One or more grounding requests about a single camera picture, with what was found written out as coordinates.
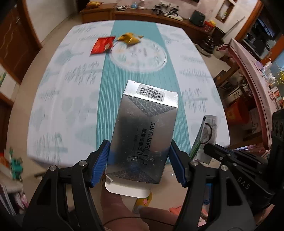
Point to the white teal tablecloth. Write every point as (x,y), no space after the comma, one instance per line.
(78,97)

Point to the yellow crumpled wrapper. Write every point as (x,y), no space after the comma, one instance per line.
(130,38)

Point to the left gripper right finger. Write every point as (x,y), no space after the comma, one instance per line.
(228,207)

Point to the wooden sideboard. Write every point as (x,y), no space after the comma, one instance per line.
(108,11)

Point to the teal toy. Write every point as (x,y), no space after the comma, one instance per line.
(16,166)

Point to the silver earplugs box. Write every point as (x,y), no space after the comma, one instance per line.
(141,139)

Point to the left yellow slipper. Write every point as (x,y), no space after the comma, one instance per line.
(142,202)

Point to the right pink trouser leg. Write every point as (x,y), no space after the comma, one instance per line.
(158,219)

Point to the wooden door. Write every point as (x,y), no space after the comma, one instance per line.
(19,47)

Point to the left pink trouser leg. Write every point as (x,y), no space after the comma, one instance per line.
(116,216)

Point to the round floral plate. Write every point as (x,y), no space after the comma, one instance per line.
(144,57)

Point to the red snack bag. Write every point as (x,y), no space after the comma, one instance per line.
(102,45)

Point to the pink trouser leg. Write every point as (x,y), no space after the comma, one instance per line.
(158,219)
(116,216)

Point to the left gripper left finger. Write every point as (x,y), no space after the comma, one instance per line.
(62,200)

